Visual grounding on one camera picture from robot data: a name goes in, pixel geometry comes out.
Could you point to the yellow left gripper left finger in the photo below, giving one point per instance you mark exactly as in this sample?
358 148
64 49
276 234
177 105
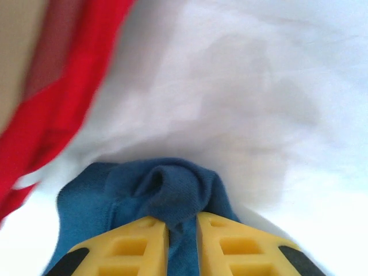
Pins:
123 250

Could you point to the navy t-shirt with cartoon print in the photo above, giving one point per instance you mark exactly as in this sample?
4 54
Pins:
172 187

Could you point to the red printed t-shirt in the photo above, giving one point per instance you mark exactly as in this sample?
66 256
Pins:
57 115

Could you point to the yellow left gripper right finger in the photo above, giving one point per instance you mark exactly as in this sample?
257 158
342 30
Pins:
244 250

